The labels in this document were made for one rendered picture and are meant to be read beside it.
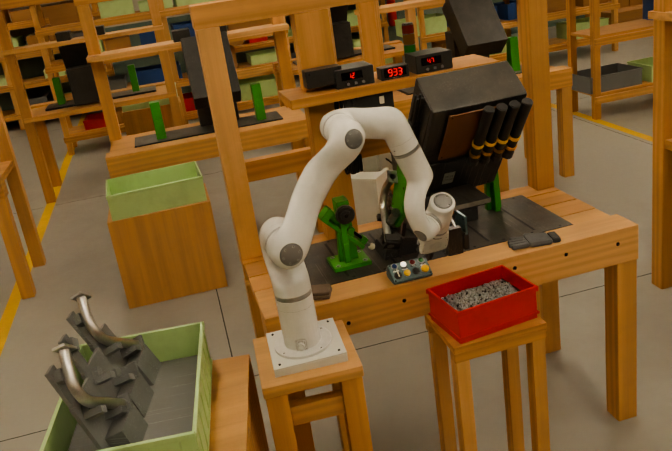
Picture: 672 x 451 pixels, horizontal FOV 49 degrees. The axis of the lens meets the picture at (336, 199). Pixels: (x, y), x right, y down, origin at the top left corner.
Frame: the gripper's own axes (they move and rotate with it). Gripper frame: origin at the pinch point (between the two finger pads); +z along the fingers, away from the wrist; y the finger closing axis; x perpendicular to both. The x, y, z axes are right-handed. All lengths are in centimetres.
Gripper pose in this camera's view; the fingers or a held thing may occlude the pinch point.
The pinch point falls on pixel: (428, 253)
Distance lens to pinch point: 264.3
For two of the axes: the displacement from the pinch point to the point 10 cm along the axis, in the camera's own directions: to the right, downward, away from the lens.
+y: 9.6, -2.1, 2.1
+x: -2.9, -7.7, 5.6
